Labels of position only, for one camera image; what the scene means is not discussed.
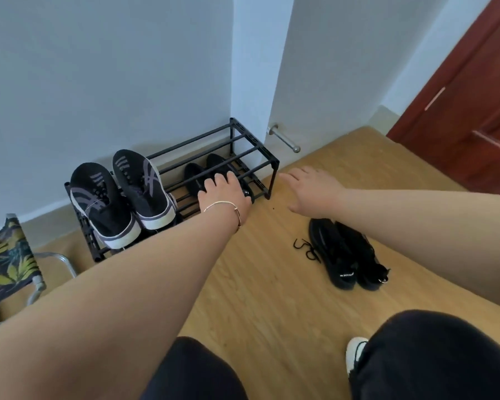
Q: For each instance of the person's white shoe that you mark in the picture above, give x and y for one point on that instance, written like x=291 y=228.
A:
x=353 y=352

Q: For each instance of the person's right forearm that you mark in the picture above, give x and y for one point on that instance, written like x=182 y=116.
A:
x=433 y=233

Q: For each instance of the person's left fingers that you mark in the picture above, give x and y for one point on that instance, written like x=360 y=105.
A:
x=220 y=181

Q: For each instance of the black sneaker with purple stripes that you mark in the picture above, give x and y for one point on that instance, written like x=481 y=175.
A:
x=102 y=204
x=148 y=187

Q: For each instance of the person's left hand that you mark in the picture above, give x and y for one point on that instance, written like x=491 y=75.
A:
x=227 y=195

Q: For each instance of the red-brown wooden door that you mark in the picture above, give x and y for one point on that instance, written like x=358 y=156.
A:
x=475 y=99

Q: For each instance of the person's left forearm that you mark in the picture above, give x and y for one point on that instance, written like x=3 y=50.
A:
x=121 y=295

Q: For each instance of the black metal shoe rack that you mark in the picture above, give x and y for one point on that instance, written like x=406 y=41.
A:
x=250 y=156

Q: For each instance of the person's right leg black trousers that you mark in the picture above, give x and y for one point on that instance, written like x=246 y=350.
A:
x=437 y=358

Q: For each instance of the person's right hand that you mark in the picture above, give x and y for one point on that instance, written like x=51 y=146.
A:
x=318 y=191

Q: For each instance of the person's leg black trousers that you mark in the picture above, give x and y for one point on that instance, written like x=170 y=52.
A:
x=196 y=372
x=437 y=358

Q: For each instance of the person's right thumb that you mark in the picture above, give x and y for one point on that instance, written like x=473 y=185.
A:
x=296 y=207

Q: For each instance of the person's left leg black trousers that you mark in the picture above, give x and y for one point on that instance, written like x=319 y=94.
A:
x=196 y=372

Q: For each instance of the silver metal door stopper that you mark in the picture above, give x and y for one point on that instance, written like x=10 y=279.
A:
x=284 y=139

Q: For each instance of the black lace-up sneaker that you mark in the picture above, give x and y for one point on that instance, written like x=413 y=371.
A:
x=366 y=258
x=335 y=254

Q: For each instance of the leaf print folding chair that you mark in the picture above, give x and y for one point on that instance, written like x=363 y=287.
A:
x=6 y=258

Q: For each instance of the plain black shoe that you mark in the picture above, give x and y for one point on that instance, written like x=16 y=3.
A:
x=193 y=175
x=221 y=162

